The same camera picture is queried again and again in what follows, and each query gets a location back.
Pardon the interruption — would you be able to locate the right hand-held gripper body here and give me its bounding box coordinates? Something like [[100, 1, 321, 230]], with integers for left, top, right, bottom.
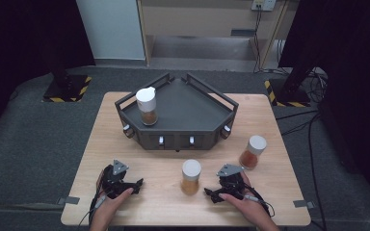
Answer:
[[216, 163, 251, 199]]

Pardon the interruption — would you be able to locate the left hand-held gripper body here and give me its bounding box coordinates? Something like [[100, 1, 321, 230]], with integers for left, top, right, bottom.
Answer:
[[100, 159, 130, 200]]

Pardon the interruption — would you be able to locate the yellow-orange spice jar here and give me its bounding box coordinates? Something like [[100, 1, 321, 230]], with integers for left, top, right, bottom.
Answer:
[[181, 159, 202, 195]]

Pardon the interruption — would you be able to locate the red-brown spice jar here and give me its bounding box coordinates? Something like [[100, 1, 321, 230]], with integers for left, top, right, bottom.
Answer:
[[238, 135, 268, 170]]

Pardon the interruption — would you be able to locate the spice jar with spout lid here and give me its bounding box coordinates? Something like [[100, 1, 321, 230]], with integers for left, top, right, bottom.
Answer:
[[135, 86, 159, 127]]

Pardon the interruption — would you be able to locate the dark grey corner rack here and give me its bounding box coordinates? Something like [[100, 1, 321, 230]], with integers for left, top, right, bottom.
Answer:
[[114, 72, 240, 152]]

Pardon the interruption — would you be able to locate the person's left hand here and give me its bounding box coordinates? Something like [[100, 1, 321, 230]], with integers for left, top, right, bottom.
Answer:
[[91, 168, 135, 222]]

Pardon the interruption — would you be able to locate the person's right hand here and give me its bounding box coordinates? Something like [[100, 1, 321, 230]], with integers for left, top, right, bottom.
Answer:
[[218, 169, 276, 225]]

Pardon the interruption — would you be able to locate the grey tape strip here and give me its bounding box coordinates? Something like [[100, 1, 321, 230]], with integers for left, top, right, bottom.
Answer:
[[293, 199, 316, 210], [56, 195, 81, 206]]

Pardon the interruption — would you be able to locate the hazard-striped stand base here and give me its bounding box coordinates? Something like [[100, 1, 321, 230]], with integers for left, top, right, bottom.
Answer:
[[41, 74, 93, 104], [263, 78, 312, 109]]

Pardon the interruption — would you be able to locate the white panel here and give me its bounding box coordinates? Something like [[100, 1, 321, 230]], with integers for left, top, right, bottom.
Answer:
[[76, 0, 146, 61]]

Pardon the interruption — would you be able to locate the light wooden cabinet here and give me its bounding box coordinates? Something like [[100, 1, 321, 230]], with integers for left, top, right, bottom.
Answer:
[[137, 0, 290, 70]]

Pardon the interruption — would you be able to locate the dark curtain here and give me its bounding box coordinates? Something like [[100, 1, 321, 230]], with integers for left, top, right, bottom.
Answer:
[[0, 0, 96, 142], [278, 0, 370, 201]]

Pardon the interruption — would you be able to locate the right hand-held gripper cable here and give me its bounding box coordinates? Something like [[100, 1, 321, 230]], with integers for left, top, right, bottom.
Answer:
[[242, 184, 277, 218]]

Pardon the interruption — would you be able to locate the hand-held gripper cable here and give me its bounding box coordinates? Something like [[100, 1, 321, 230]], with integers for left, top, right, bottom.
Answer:
[[76, 192, 109, 229], [242, 184, 277, 218]]

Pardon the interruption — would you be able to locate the left hand-held gripper cable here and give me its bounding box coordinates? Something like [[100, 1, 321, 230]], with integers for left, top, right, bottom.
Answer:
[[76, 192, 109, 229]]

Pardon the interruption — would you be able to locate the long black floor cable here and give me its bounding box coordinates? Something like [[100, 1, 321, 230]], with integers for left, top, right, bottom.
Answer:
[[275, 110, 328, 231]]

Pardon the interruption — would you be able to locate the tangle of floor cables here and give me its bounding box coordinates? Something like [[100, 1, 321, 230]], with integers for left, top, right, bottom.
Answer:
[[306, 67, 330, 104]]

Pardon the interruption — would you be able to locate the black socket cable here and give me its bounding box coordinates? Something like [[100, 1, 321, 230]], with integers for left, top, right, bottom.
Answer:
[[251, 8, 264, 73]]

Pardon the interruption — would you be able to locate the white wall socket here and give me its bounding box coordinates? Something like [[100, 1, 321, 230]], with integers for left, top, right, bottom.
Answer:
[[251, 0, 278, 13]]

